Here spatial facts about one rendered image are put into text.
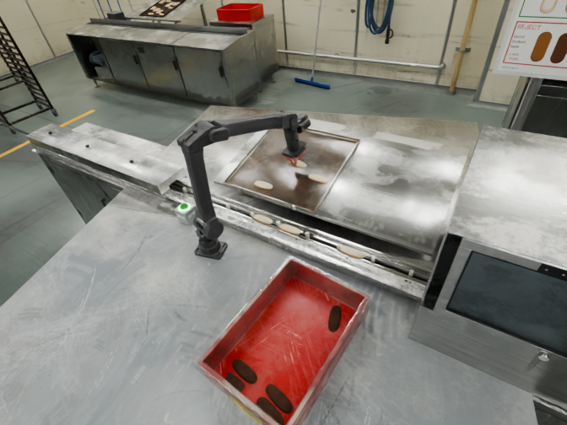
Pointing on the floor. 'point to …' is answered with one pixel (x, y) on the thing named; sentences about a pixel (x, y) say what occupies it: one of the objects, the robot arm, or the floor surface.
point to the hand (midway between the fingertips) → (296, 162)
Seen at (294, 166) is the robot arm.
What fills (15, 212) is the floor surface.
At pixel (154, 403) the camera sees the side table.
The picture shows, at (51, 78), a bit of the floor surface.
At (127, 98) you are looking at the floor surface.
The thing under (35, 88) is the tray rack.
